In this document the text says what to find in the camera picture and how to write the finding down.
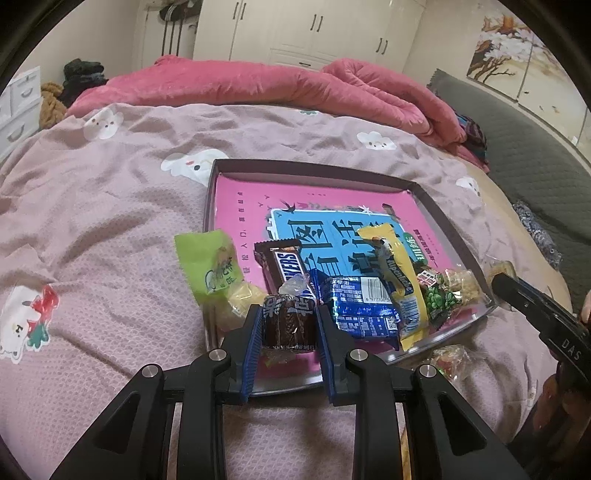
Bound blue cookie packet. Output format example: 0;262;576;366
308;269;402;350

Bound clear brown pastry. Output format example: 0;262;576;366
262;274;317;353

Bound yellow long snack bar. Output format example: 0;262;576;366
358;224;429;351

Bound brown snickers bar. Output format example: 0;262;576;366
254;238;317;301

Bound green peas snack packet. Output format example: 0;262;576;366
417;268;461;330

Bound orange cake packet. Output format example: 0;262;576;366
428;344;473;382

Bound clear bag crispy noodles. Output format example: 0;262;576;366
443;269;483;306

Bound person right hand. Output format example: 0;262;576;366
579;290;591;325

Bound blue patterned cloth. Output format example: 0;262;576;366
512;201;562;271

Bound dark grey shallow box tray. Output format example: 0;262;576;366
201;158;498;399

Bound pink blue workbook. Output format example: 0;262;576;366
212;178;456;379

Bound mauve patterned bed cover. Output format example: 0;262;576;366
1;104;570;479

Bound grey quilted headboard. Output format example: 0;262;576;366
428;69;590;310

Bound striped dark clothes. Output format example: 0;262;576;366
456;113;489;166

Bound pink folded quilt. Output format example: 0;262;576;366
67;55;489;171

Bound tan knitted blanket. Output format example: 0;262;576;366
39;82;67;129

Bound cream white wardrobe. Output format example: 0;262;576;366
131;0;426;75

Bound dark clothes pile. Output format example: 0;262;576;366
58;58;107;107

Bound white drawer cabinet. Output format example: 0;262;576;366
0;67;42;162

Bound hanging bags on hooks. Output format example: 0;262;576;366
159;0;204;23

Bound blossom tree wall painting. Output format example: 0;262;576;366
467;8;590;158

